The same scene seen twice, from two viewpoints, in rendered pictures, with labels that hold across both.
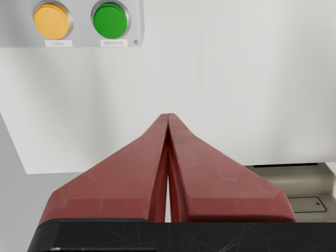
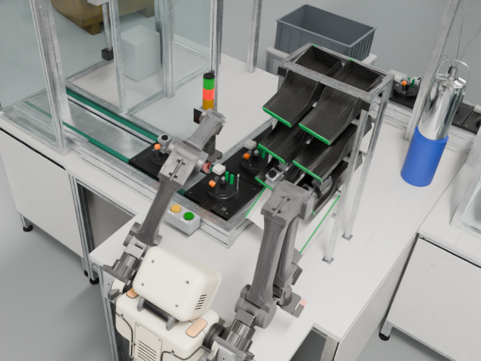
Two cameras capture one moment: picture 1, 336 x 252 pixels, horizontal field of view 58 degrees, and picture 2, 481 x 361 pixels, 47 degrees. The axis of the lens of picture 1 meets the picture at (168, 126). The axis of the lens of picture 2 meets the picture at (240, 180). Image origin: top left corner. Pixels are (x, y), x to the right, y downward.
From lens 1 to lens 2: 208 cm
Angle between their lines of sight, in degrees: 79
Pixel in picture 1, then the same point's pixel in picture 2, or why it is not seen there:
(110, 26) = (187, 215)
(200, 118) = not seen: hidden behind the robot
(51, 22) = (176, 207)
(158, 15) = (195, 242)
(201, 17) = (207, 250)
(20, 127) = (114, 239)
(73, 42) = (175, 214)
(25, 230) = not seen: outside the picture
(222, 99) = not seen: hidden behind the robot
